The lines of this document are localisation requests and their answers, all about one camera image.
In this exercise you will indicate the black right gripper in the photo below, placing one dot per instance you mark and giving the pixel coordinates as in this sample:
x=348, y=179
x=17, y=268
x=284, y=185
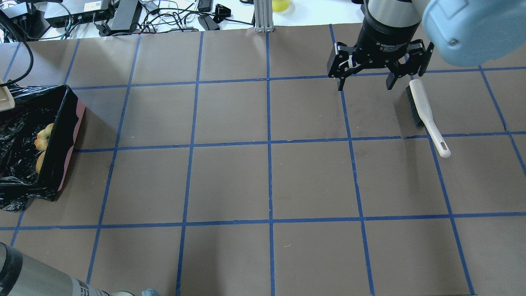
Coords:
x=383, y=40

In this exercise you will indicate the white hand brush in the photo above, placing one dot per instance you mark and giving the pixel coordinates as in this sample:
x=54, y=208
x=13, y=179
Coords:
x=422, y=114

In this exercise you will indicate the beige dustpan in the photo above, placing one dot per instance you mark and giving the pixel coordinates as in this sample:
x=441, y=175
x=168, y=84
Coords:
x=6, y=99

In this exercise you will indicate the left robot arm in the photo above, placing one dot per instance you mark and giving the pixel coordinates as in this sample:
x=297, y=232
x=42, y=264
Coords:
x=190, y=191

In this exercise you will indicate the pink bin with black bag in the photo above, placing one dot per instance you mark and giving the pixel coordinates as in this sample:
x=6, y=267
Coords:
x=35, y=108

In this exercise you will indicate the yellow tape roll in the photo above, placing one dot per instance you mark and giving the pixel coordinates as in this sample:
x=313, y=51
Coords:
x=280, y=5

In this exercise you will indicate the black power adapter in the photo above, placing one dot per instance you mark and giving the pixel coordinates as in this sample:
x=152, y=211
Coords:
x=126, y=16

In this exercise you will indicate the aluminium frame post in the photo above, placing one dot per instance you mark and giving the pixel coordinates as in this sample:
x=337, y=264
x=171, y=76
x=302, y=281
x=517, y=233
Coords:
x=263, y=16

